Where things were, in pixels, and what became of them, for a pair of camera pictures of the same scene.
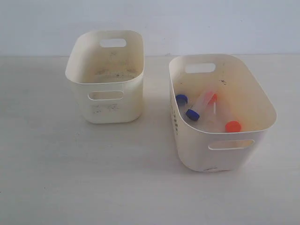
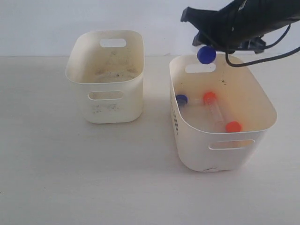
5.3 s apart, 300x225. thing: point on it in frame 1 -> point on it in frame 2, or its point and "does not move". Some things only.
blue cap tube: x=201 y=102 -> x=206 y=55
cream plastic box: x=221 y=109 does not move
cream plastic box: x=107 y=68 does not move
